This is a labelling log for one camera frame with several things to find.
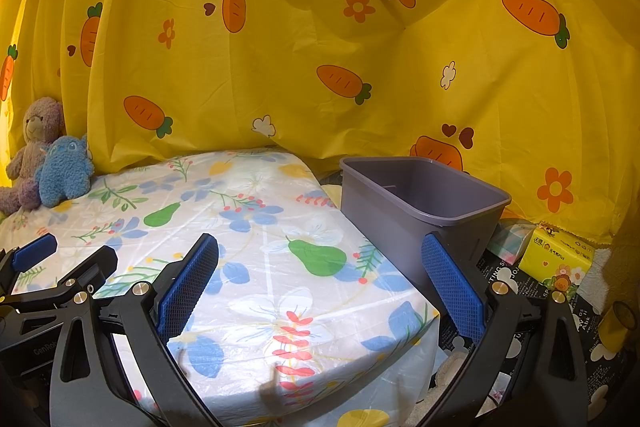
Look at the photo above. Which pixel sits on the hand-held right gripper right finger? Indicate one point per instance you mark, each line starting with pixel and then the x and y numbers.
pixel 452 287

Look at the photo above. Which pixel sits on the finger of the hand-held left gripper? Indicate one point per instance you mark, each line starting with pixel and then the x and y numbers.
pixel 92 269
pixel 35 253

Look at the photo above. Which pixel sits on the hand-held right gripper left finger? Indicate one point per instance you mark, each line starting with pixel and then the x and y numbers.
pixel 187 287

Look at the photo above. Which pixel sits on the grey plastic bin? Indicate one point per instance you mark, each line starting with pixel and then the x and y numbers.
pixel 390 207

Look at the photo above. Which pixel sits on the pastel striped packet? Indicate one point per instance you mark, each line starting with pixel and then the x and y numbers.
pixel 510 242

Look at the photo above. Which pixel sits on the blue plush monster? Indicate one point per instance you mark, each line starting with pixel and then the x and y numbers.
pixel 62 172

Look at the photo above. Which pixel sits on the yellow tissue packet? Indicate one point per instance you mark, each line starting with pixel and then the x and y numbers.
pixel 555 254

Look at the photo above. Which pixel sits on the purple teddy bear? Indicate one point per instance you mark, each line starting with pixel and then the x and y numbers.
pixel 35 127

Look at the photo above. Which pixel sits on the yellow cylindrical tube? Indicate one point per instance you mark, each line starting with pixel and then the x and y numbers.
pixel 617 327

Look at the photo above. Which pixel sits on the yellow carrot-print curtain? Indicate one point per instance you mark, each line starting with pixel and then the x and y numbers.
pixel 320 47

